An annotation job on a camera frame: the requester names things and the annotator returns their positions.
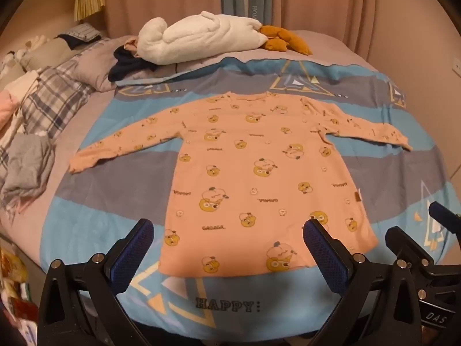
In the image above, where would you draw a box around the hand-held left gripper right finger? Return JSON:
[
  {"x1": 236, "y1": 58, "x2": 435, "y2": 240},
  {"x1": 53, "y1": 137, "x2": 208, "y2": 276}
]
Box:
[{"x1": 302, "y1": 218, "x2": 424, "y2": 346}]

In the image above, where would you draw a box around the pile of snack packets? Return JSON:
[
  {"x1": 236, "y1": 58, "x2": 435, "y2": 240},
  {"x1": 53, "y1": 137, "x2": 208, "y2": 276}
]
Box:
[{"x1": 0, "y1": 247, "x2": 39, "y2": 334}]

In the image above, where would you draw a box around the navy blue clothing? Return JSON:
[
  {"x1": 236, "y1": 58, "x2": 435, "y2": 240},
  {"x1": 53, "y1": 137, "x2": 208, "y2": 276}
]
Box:
[{"x1": 109, "y1": 45, "x2": 159, "y2": 83}]

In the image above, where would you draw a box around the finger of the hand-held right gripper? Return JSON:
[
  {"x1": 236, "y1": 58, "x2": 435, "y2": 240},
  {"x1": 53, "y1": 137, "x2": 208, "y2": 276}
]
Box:
[
  {"x1": 385, "y1": 226, "x2": 437, "y2": 272},
  {"x1": 428, "y1": 201, "x2": 461, "y2": 250}
]

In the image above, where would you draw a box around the pink cartoon print shirt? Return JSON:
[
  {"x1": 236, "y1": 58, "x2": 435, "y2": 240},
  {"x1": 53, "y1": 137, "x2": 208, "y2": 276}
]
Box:
[{"x1": 68, "y1": 92, "x2": 413, "y2": 278}]

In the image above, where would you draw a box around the light pink cloth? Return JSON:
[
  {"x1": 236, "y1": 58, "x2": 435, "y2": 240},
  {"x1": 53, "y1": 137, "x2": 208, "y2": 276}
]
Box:
[{"x1": 0, "y1": 90, "x2": 23, "y2": 131}]

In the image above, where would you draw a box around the grey folded cloth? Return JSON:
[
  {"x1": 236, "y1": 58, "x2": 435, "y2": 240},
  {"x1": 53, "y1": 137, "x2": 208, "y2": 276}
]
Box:
[{"x1": 2, "y1": 135, "x2": 55, "y2": 196}]

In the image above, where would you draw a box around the blue grey striped blanket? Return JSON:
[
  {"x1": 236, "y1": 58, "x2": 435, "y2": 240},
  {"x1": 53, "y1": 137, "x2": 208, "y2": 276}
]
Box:
[{"x1": 45, "y1": 58, "x2": 456, "y2": 334}]

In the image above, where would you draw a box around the mauve bed sheet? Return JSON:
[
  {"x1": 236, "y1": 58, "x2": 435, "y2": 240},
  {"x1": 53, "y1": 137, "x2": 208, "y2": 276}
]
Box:
[{"x1": 0, "y1": 27, "x2": 461, "y2": 296}]

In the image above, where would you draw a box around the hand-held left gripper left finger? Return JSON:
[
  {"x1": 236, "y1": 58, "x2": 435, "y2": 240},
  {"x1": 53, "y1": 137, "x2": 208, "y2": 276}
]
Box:
[{"x1": 38, "y1": 218, "x2": 155, "y2": 346}]

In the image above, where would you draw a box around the striped pillow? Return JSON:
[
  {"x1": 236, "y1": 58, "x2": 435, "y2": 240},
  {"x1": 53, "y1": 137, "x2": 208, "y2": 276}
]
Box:
[{"x1": 56, "y1": 22, "x2": 102, "y2": 43}]

